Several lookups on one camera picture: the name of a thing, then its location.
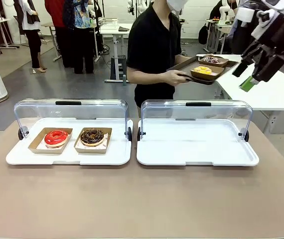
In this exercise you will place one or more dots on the person in black polo shirt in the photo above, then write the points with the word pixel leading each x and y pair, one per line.
pixel 152 49

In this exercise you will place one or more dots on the dark brown serving tray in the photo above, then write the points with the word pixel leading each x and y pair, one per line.
pixel 182 66

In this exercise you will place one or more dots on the person's left hand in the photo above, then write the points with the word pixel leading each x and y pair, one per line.
pixel 209 56

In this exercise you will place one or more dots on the pink white sprinkled donut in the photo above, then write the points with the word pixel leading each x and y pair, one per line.
pixel 206 60

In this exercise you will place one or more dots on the white display tray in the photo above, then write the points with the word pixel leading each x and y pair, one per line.
pixel 194 144
pixel 22 155

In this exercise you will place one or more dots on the person in dark coat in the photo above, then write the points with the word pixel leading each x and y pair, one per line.
pixel 236 37

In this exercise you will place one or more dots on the person in red shirt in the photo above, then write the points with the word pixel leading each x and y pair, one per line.
pixel 57 15

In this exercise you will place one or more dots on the green bottle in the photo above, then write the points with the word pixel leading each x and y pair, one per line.
pixel 124 81

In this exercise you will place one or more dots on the red glazed donut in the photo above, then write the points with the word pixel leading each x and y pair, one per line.
pixel 49 140

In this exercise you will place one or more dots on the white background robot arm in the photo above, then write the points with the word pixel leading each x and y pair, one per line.
pixel 225 12

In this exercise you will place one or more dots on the person's right hand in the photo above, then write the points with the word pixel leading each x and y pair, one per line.
pixel 178 77

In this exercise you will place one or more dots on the person's right forearm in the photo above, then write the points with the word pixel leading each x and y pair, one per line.
pixel 149 74

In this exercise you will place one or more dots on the person in blue patterned shirt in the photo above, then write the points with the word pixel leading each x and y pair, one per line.
pixel 82 49

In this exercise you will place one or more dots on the yellow glazed donut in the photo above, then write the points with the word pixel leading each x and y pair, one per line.
pixel 207 71

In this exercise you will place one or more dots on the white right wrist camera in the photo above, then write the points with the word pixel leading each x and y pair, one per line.
pixel 245 15

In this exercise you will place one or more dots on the grey step stool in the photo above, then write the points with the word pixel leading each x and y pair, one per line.
pixel 118 67

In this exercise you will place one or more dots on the white face mask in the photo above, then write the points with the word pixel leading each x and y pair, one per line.
pixel 177 4

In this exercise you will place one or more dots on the chocolate glazed donut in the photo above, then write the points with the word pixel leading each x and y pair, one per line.
pixel 86 138

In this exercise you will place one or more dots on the clear plastic tray lid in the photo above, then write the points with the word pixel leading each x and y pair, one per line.
pixel 94 109
pixel 219 112

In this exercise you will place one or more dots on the woman in black vest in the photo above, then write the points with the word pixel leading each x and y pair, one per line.
pixel 31 37

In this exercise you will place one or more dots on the white printed paper liner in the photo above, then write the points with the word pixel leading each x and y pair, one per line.
pixel 42 147
pixel 105 145

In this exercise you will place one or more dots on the white height adjustable desk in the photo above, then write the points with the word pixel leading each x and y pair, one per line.
pixel 114 31

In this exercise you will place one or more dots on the large white table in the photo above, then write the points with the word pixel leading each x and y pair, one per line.
pixel 276 94

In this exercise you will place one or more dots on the black backpack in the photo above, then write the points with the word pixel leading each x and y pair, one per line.
pixel 203 35

